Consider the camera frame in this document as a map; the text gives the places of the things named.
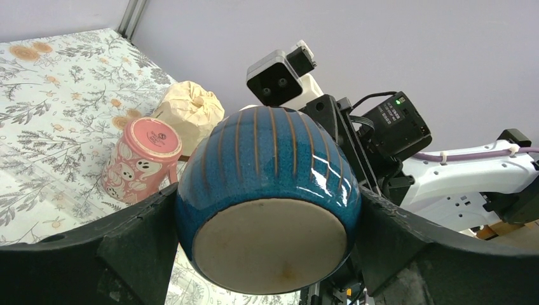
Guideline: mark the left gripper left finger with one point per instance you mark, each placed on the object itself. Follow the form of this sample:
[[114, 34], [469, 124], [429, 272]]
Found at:
[[124, 258]]

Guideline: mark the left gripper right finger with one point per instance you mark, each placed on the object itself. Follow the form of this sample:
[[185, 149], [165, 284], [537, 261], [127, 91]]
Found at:
[[406, 259]]

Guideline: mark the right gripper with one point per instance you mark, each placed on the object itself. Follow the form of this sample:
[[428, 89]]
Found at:
[[377, 134]]

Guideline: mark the blue ribbed mug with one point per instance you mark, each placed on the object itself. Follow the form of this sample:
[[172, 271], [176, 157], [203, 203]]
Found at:
[[267, 203]]

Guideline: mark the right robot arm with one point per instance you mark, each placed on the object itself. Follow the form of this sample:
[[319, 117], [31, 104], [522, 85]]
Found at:
[[457, 189]]

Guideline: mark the pink ghost mug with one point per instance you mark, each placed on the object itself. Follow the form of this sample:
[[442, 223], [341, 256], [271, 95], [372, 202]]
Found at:
[[145, 155]]

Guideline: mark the clear plastic tray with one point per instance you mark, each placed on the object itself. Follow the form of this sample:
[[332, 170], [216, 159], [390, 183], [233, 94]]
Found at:
[[35, 204]]

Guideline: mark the floral tablecloth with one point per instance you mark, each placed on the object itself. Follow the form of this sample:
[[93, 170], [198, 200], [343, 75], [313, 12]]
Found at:
[[65, 101]]

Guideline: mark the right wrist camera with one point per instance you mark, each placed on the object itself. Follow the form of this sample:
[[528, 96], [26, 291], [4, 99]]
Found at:
[[283, 79]]

